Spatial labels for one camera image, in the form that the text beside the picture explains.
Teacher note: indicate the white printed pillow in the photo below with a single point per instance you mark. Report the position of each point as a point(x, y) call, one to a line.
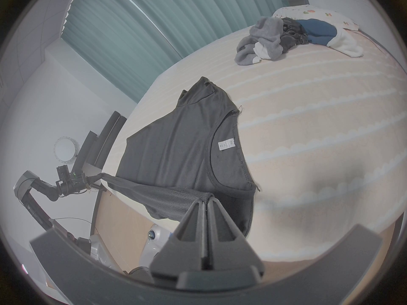
point(318, 13)

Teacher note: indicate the white garment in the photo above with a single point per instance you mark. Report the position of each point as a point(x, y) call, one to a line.
point(346, 43)

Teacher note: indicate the black T-shirt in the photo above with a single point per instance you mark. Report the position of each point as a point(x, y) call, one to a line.
point(178, 151)

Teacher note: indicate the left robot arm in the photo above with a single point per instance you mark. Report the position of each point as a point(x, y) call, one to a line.
point(27, 183)

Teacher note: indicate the black chest of drawers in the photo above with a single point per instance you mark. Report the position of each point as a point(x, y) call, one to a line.
point(105, 138)

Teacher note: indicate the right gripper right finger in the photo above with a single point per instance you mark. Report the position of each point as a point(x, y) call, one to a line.
point(232, 249)

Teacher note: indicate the grey garment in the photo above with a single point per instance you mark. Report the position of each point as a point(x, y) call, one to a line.
point(260, 40)

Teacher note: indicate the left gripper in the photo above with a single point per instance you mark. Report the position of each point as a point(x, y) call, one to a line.
point(82, 181)

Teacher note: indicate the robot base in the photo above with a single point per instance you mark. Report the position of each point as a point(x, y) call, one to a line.
point(127, 246)

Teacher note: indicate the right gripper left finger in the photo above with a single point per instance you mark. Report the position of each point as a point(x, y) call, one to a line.
point(181, 249)

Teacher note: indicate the bed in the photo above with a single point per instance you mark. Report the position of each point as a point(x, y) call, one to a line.
point(302, 138)

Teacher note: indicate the black garment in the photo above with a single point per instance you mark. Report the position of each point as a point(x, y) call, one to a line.
point(292, 33)

